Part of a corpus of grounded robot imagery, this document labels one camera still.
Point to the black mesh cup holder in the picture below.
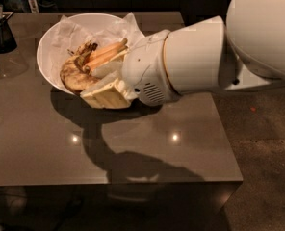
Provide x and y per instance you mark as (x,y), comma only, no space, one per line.
(7,40)

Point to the white paper liner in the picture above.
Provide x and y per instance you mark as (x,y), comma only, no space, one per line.
(100,28)

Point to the small yellow banana bunch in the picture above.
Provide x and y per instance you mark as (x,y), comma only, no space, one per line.
(104,55)

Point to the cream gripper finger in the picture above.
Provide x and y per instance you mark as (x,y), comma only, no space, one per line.
(114,64)
(114,95)

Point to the white bowl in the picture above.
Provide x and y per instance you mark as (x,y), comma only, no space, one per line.
(44,60)

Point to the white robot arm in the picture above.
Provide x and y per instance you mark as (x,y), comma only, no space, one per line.
(243,52)

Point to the brown banana left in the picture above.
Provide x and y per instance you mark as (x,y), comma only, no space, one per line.
(83,52)

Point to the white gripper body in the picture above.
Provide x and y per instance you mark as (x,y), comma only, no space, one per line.
(144,68)

